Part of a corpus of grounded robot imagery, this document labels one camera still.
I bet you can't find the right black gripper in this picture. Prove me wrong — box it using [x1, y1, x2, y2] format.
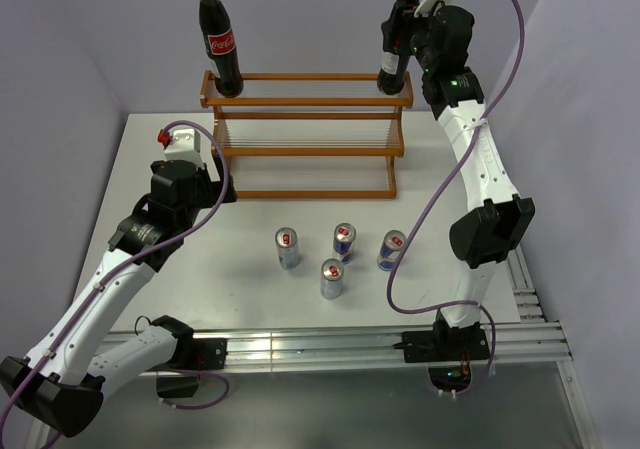
[381, 1, 438, 73]

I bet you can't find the cola glass bottle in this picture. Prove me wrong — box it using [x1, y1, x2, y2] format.
[198, 0, 244, 98]
[377, 0, 419, 95]

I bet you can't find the blue energy can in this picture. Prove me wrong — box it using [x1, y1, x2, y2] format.
[377, 230, 406, 271]

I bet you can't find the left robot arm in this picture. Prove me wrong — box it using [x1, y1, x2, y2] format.
[1, 156, 237, 438]

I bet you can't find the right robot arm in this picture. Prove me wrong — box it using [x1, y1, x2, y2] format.
[384, 2, 535, 363]

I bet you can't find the wooden three-tier shelf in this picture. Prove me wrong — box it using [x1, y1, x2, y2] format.
[199, 71, 414, 199]

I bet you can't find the leftmost silver energy can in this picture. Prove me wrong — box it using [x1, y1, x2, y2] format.
[275, 227, 300, 269]

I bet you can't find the silver energy can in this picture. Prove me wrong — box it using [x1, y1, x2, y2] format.
[275, 227, 300, 269]
[320, 258, 344, 300]

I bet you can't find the front silver energy can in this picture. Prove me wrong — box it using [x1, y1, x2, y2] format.
[320, 258, 344, 300]

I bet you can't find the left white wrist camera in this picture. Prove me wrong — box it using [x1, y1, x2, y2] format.
[157, 128, 203, 167]

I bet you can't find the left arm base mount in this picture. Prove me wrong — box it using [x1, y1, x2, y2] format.
[155, 338, 228, 400]

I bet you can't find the aluminium side rail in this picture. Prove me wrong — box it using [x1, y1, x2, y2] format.
[507, 247, 547, 323]

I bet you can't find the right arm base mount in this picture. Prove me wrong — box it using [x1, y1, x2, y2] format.
[393, 329, 490, 396]

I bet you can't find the aluminium front rail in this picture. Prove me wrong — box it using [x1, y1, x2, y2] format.
[194, 323, 573, 374]

